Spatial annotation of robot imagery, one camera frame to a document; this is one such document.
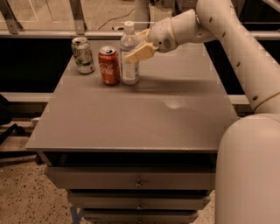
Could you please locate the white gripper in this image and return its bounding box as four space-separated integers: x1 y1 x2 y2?
124 17 178 63

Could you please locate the grey drawer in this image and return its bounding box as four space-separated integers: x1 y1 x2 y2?
83 210 198 224
68 192 211 210
45 167 215 190

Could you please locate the grey drawer cabinet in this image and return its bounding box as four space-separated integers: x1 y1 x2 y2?
25 38 240 224

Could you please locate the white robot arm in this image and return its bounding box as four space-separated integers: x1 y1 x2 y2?
127 0 280 224

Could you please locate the clear blue plastic water bottle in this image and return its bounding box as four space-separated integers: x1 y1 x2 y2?
120 21 139 85

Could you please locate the green white soda can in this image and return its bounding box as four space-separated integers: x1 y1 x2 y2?
71 37 95 74

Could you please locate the middle grey drawer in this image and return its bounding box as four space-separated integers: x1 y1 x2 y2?
68 192 211 210

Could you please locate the black office chair base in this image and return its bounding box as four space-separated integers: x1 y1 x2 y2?
0 94 45 165

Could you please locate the bottom grey drawer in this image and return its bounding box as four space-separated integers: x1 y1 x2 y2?
83 210 198 224

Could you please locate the red coke can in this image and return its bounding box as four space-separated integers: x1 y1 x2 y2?
98 45 120 85

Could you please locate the top grey drawer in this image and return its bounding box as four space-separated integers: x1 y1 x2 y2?
45 167 215 190

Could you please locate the black floor cable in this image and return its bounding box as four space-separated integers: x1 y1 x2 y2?
97 7 137 32

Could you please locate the metal railing with glass panel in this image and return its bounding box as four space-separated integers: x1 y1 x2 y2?
0 0 280 41

